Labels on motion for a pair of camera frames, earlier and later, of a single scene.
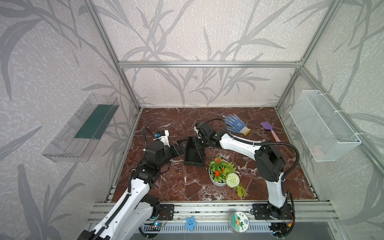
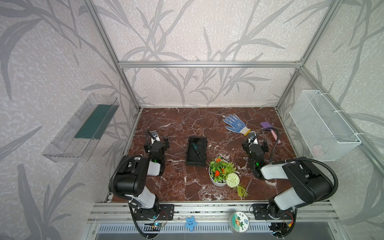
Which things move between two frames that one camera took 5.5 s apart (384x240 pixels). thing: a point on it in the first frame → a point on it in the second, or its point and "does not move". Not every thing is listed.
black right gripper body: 202,133 → 255,146
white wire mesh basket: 325,134 does not move
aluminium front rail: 219,211 does not move
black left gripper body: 174,148 → 156,145
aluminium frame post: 333,7 does not move
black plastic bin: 195,153 does not move
